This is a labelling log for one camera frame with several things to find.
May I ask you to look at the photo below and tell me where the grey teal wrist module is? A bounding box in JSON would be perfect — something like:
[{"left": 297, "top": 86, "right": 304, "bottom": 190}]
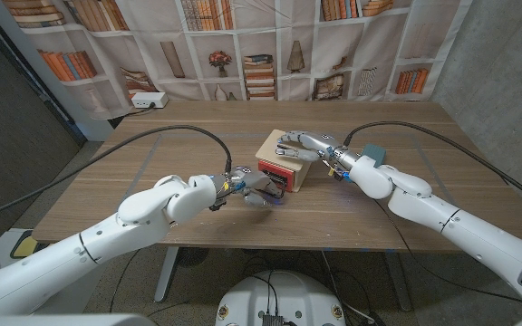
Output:
[{"left": 361, "top": 143, "right": 388, "bottom": 169}]

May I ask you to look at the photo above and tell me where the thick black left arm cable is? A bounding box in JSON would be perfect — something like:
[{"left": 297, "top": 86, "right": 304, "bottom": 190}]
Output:
[{"left": 0, "top": 123, "right": 235, "bottom": 225}]

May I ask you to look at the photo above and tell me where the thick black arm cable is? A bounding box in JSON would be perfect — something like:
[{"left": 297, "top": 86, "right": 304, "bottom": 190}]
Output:
[
  {"left": 343, "top": 120, "right": 522, "bottom": 213},
  {"left": 0, "top": 123, "right": 235, "bottom": 225}
]

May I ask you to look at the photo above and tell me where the black power strip cord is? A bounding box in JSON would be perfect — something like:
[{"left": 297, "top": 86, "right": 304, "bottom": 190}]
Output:
[{"left": 106, "top": 102, "right": 156, "bottom": 128}]

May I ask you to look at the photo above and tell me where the printed bookshelf backdrop cloth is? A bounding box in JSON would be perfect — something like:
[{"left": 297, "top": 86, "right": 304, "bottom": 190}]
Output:
[{"left": 0, "top": 0, "right": 474, "bottom": 120}]

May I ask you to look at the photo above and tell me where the dark grey partition panel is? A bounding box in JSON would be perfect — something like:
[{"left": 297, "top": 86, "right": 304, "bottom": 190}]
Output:
[{"left": 0, "top": 4, "right": 86, "bottom": 248}]

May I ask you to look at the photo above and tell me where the red drawer with black handle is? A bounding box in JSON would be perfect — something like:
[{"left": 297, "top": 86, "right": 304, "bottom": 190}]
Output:
[{"left": 257, "top": 158, "right": 296, "bottom": 201}]

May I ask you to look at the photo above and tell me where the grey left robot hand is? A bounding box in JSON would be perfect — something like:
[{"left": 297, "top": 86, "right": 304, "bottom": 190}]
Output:
[{"left": 209, "top": 166, "right": 286, "bottom": 210}]

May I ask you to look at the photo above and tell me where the white robot torso edge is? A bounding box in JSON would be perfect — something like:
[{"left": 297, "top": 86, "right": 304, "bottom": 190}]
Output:
[{"left": 0, "top": 313, "right": 158, "bottom": 326}]

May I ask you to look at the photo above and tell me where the grey metal table leg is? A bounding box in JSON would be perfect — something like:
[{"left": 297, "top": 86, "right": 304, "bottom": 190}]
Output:
[
  {"left": 154, "top": 246, "right": 180, "bottom": 303},
  {"left": 383, "top": 251, "right": 414, "bottom": 312}
]

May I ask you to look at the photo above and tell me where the white power strip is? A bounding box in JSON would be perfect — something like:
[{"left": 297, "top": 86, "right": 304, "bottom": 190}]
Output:
[{"left": 130, "top": 91, "right": 169, "bottom": 110}]

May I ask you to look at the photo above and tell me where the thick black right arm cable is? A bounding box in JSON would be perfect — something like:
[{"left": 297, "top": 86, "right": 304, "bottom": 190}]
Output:
[{"left": 343, "top": 120, "right": 522, "bottom": 213}]

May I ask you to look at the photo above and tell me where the white domed robot base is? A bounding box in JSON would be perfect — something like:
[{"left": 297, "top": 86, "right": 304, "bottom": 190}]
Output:
[{"left": 215, "top": 270, "right": 347, "bottom": 326}]

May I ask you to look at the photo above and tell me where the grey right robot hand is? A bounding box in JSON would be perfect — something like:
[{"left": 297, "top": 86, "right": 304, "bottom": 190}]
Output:
[{"left": 275, "top": 129, "right": 361, "bottom": 182}]

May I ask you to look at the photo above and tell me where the light wooden slotted box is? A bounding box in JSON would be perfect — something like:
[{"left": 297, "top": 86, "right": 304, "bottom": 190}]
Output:
[{"left": 255, "top": 129, "right": 313, "bottom": 194}]

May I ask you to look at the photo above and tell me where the white yellow floor object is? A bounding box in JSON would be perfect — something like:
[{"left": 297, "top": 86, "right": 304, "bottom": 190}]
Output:
[{"left": 0, "top": 227, "right": 54, "bottom": 273}]

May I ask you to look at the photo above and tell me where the thin black cable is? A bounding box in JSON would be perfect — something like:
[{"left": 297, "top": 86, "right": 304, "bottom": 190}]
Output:
[
  {"left": 372, "top": 198, "right": 522, "bottom": 301},
  {"left": 108, "top": 247, "right": 142, "bottom": 314}
]

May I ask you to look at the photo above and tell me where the small grey electronics box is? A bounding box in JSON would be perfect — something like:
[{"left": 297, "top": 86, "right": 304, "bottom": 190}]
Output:
[{"left": 260, "top": 312, "right": 286, "bottom": 326}]

